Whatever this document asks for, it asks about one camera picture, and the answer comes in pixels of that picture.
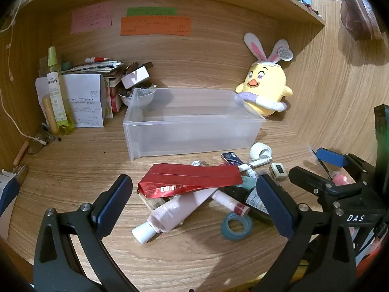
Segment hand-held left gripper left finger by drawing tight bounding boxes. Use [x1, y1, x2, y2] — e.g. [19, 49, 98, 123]
[33, 174, 136, 292]

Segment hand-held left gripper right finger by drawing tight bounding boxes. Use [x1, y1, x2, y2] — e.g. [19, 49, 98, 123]
[252, 173, 358, 292]

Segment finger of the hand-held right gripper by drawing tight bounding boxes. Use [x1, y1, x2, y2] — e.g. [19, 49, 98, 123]
[316, 147, 376, 177]
[288, 166, 335, 196]

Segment dark spray bottle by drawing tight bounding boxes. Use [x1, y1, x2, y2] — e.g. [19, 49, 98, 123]
[225, 185, 274, 226]

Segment blue tape roll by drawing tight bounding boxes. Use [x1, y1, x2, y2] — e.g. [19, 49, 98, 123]
[221, 212, 253, 241]

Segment white tape roll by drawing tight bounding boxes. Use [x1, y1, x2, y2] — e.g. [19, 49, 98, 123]
[250, 142, 272, 159]

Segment pink cosmetic tube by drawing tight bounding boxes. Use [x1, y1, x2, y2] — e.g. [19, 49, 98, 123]
[132, 188, 219, 244]

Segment small navy box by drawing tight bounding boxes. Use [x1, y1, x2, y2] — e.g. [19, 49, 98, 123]
[221, 151, 244, 166]

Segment red foil pouch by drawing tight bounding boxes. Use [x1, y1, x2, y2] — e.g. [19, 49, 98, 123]
[137, 164, 244, 199]

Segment clear plastic bin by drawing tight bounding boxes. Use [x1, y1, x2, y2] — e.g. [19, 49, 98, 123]
[123, 88, 266, 161]

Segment small pink toy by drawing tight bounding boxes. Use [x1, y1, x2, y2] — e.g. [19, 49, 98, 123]
[331, 170, 350, 186]

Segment white dotted tile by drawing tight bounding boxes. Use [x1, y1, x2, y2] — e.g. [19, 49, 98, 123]
[269, 163, 288, 181]

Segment pink red lip balm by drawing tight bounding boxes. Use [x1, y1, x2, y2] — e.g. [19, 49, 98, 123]
[212, 190, 250, 216]

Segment white black pen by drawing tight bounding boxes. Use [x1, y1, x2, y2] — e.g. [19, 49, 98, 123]
[237, 156, 272, 172]

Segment yellow chick plush toy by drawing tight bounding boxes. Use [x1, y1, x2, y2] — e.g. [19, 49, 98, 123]
[235, 32, 295, 119]

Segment white paper sheet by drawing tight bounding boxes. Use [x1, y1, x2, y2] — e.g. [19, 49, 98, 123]
[35, 73, 105, 128]

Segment red books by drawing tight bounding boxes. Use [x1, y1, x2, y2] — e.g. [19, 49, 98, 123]
[103, 75, 124, 119]

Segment white bowl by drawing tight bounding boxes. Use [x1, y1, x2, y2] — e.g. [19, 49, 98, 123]
[118, 87, 158, 109]

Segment yellow tube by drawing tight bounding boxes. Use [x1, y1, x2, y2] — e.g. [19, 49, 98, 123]
[42, 94, 60, 134]

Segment blue white box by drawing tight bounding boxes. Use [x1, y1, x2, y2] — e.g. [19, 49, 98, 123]
[0, 169, 20, 241]

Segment green spray bottle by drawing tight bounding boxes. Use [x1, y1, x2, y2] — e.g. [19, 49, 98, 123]
[45, 46, 76, 136]

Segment brown cardboard box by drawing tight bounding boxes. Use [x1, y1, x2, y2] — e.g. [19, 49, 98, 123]
[121, 67, 151, 89]

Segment stack of papers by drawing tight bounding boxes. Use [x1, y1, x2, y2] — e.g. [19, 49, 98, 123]
[62, 61, 124, 75]

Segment dark brown packet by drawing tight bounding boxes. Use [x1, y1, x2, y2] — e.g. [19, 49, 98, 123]
[124, 62, 154, 74]

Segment brown hanging object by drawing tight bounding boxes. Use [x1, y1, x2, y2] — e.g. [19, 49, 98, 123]
[339, 0, 382, 41]

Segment orange paper note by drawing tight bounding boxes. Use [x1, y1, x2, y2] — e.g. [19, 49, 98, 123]
[120, 16, 192, 37]

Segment pink paper note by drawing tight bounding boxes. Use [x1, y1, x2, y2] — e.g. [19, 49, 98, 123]
[71, 2, 114, 35]

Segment green paper note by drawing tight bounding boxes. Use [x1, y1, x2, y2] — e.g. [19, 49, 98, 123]
[126, 7, 177, 17]

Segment wooden handled tool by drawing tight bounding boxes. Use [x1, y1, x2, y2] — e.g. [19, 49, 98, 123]
[14, 141, 30, 166]

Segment white cable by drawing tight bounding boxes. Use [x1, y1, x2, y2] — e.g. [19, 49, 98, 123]
[0, 0, 40, 142]

